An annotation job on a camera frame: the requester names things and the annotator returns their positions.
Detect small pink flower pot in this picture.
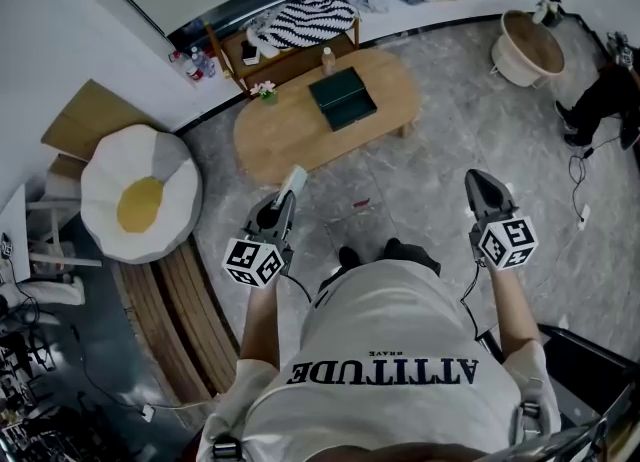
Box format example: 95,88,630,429
249,79,280,106

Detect white laundry basket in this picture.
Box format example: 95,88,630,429
490,9,566,89

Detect person's left forearm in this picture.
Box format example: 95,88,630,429
238,277,282,366

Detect white flower vase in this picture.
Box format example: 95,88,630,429
532,0,564,27

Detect black floor cable with adapter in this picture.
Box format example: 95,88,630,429
568,132,626,211

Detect white cloth bundle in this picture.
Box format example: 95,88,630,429
19,277,86,307

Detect dark green box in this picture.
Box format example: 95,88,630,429
308,66,378,133

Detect black metal frame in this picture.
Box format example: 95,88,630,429
537,322,640,431

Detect brown cardboard sheets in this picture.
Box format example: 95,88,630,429
39,78,174,184

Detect wooden side shelf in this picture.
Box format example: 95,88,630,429
203,12,362,100

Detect egg-shaped beanbag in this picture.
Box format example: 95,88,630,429
79,124,204,266

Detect white desk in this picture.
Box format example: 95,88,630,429
0,183,30,285

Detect person's right forearm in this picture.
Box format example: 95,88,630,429
485,262,545,359

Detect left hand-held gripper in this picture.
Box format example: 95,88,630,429
222,193,298,290

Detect person's black trousers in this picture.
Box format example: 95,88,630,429
317,237,443,309

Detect black white striped blanket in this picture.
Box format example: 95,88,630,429
247,0,361,50

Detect white stool frame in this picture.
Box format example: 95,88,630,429
25,198,104,271

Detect black equipment rack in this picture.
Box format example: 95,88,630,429
0,329,59,462

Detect person's white printed t-shirt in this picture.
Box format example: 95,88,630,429
196,257,562,462

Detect pile of clothes on ledge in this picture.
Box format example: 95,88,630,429
344,0,556,46

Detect oval wooden coffee table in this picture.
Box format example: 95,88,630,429
233,47,423,187

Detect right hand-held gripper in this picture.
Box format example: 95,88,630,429
465,169,539,271

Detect wooden slatted panel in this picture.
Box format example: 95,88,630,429
110,239,242,404

